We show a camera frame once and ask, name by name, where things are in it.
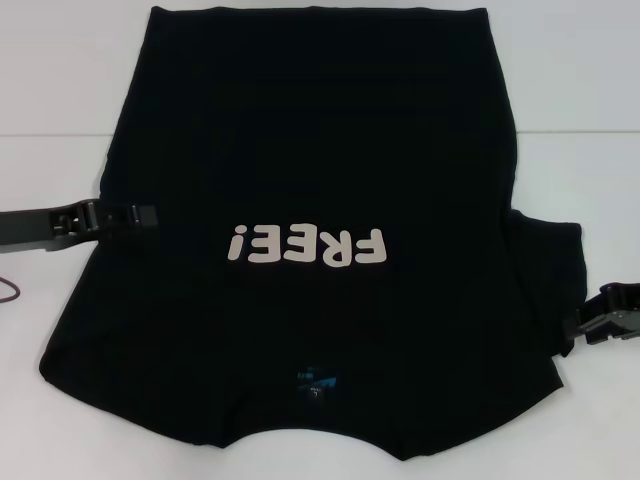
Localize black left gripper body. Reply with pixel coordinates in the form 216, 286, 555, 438
0, 209, 56, 252

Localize black t-shirt with FREE print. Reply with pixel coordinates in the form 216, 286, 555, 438
39, 4, 594, 449

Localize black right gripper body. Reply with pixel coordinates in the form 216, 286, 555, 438
619, 306, 640, 347

